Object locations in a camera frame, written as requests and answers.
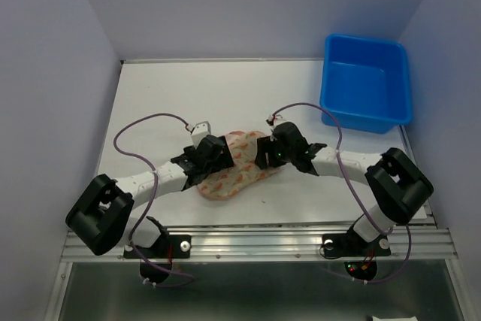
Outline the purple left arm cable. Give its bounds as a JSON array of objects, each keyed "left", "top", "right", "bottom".
[{"left": 113, "top": 112, "right": 195, "bottom": 287}]

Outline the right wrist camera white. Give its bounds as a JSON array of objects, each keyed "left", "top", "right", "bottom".
[{"left": 265, "top": 114, "right": 282, "bottom": 128}]

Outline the floral mesh laundry bag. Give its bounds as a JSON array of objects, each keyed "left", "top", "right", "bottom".
[{"left": 197, "top": 131, "right": 279, "bottom": 201}]

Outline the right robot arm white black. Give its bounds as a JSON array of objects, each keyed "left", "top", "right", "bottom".
[{"left": 255, "top": 121, "right": 434, "bottom": 259}]

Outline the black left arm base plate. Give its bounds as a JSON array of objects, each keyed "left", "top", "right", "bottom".
[{"left": 138, "top": 216, "right": 192, "bottom": 260}]

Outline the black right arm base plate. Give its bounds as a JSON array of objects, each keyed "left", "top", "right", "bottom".
[{"left": 319, "top": 233, "right": 392, "bottom": 260}]

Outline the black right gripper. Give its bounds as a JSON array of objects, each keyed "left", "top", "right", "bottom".
[{"left": 253, "top": 135, "right": 294, "bottom": 171}]

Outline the blue plastic bin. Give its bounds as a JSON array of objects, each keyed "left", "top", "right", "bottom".
[{"left": 319, "top": 34, "right": 413, "bottom": 134}]

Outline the white paper sheet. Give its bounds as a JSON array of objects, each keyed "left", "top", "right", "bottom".
[{"left": 369, "top": 316, "right": 418, "bottom": 321}]

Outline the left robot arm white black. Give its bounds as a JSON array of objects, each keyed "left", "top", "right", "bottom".
[{"left": 65, "top": 135, "right": 234, "bottom": 256}]

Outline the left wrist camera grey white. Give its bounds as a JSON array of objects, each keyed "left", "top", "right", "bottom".
[{"left": 186, "top": 121, "right": 211, "bottom": 147}]

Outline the aluminium mounting rail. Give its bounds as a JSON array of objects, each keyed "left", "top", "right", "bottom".
[{"left": 61, "top": 226, "right": 458, "bottom": 263}]

